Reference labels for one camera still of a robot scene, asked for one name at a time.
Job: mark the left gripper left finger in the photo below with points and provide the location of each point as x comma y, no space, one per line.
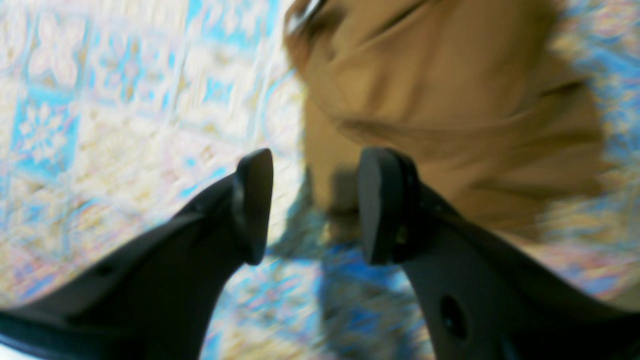
153,297

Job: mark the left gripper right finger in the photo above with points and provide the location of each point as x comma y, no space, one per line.
481,297

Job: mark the brown t-shirt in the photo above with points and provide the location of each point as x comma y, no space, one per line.
494,120

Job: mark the patterned tile tablecloth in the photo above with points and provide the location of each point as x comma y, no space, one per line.
117,113

